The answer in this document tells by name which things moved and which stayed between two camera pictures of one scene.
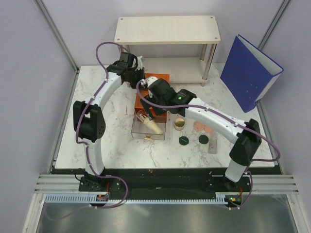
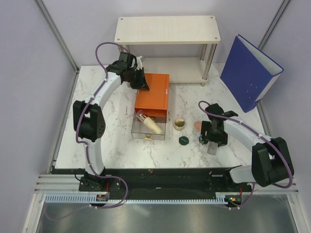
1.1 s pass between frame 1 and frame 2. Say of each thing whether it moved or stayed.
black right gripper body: moved
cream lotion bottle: stayed
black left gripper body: stayed
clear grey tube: stayed
